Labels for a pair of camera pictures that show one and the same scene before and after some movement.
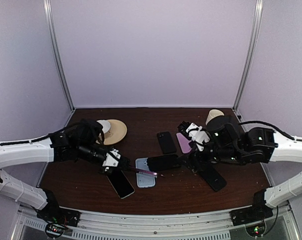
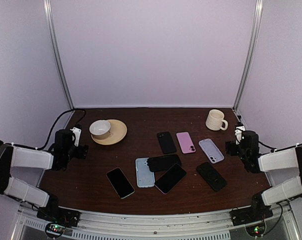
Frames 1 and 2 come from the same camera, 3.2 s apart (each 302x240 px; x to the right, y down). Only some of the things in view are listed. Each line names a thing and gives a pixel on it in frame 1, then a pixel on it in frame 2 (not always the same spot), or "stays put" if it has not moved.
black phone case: [163, 162] stays put
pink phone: [183, 142] stays put
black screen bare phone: [121, 185] stays put
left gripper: [109, 169] -> [82, 152]
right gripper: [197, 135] -> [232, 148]
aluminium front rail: [32, 224] stays put
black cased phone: [166, 142] stays put
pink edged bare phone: [144, 171] -> [170, 178]
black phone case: [212, 176] stays put
